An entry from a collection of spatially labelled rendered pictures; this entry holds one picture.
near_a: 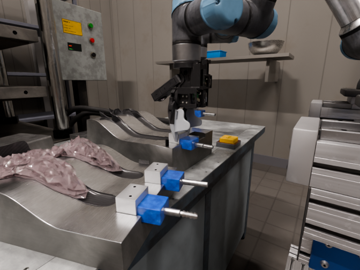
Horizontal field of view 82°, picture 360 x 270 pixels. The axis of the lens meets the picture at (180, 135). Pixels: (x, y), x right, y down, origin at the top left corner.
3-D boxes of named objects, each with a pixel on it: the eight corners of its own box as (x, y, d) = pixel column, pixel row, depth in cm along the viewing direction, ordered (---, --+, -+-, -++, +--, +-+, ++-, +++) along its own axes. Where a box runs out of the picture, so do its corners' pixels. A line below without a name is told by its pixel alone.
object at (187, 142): (216, 154, 59) (217, 135, 57) (208, 159, 55) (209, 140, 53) (178, 146, 66) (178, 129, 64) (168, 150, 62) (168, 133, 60)
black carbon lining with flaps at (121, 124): (190, 136, 75) (190, 110, 73) (163, 148, 62) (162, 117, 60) (123, 125, 93) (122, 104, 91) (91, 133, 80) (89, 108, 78)
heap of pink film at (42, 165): (128, 166, 51) (126, 135, 49) (74, 206, 35) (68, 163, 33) (45, 156, 58) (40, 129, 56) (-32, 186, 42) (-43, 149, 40)
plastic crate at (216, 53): (226, 59, 243) (226, 51, 240) (220, 58, 228) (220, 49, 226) (205, 60, 257) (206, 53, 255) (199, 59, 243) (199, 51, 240)
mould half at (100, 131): (211, 152, 78) (213, 118, 75) (172, 179, 57) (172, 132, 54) (121, 135, 105) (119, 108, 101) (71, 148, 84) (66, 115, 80)
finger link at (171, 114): (170, 124, 55) (174, 90, 54) (165, 123, 55) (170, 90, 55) (180, 125, 59) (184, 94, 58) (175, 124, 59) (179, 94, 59)
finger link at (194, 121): (200, 139, 61) (197, 110, 57) (183, 136, 64) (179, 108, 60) (205, 135, 63) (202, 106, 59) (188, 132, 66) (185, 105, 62)
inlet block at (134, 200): (200, 220, 36) (201, 193, 35) (194, 241, 31) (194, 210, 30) (132, 209, 39) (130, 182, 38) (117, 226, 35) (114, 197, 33)
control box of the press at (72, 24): (121, 222, 162) (104, 12, 125) (87, 246, 137) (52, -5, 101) (103, 212, 173) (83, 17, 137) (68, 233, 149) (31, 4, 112)
